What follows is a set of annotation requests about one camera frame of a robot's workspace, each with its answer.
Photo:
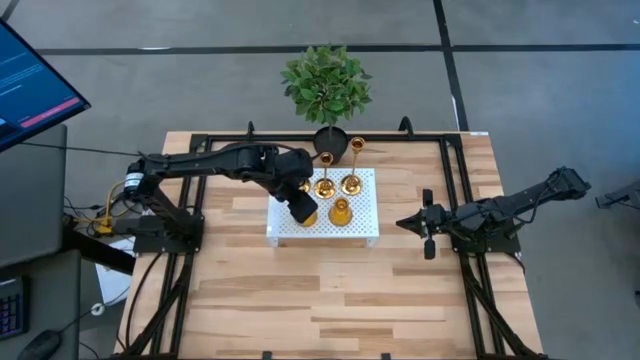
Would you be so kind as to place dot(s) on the black desk support bar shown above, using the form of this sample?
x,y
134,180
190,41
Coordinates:
x,y
100,252

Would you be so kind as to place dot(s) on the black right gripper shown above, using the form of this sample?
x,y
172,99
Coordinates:
x,y
434,221

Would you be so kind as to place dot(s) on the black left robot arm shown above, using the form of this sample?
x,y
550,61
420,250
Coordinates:
x,y
210,161

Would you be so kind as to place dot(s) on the short amber bell candle holder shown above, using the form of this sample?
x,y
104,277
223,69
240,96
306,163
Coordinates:
x,y
340,214

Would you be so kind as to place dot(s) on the medium brass candlestick holder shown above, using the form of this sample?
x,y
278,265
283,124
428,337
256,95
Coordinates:
x,y
311,221

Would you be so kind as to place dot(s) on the white perforated metal platform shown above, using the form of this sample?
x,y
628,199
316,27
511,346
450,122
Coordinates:
x,y
285,225

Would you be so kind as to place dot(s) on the tall brass candlestick holder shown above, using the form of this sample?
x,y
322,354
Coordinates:
x,y
324,188
351,185

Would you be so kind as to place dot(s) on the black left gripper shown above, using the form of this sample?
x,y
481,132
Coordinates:
x,y
292,167

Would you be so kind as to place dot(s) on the white table label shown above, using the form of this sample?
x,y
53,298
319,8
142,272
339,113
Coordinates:
x,y
479,133

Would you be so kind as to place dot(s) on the grey desk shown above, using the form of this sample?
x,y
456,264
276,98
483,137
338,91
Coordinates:
x,y
30,200

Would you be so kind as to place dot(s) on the black computer mouse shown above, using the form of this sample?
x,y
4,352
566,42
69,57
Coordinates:
x,y
40,346

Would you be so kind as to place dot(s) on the white paper sheet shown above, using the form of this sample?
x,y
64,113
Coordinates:
x,y
112,285

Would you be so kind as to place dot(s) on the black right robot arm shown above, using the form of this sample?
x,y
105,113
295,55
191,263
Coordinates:
x,y
525,197

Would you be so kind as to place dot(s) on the computer monitor blue screen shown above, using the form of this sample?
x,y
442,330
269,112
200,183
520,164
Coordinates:
x,y
30,85

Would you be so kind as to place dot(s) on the black aluminium table frame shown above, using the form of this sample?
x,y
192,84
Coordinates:
x,y
380,137

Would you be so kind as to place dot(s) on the black stand leg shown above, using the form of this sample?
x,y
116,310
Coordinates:
x,y
620,197

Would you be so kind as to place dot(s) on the small white round disc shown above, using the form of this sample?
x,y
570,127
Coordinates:
x,y
97,309

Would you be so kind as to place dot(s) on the black keyboard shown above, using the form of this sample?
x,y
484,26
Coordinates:
x,y
10,312

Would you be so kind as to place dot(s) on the green plant in black pot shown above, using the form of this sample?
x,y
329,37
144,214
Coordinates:
x,y
325,85

